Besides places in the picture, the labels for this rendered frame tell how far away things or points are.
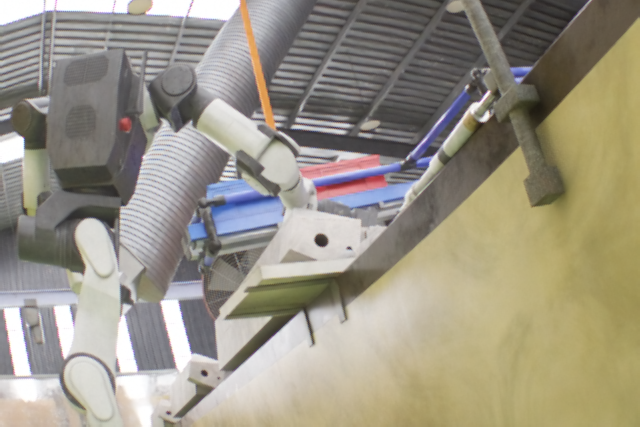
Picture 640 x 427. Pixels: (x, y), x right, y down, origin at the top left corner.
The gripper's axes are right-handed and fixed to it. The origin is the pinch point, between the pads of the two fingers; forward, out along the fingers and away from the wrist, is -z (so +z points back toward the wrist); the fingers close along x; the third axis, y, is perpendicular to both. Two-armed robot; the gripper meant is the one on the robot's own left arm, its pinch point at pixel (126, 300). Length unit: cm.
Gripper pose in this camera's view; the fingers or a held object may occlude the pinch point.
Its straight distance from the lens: 234.8
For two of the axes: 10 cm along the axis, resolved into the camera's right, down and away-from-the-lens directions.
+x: 8.5, -2.8, -4.6
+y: -0.1, -8.6, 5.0
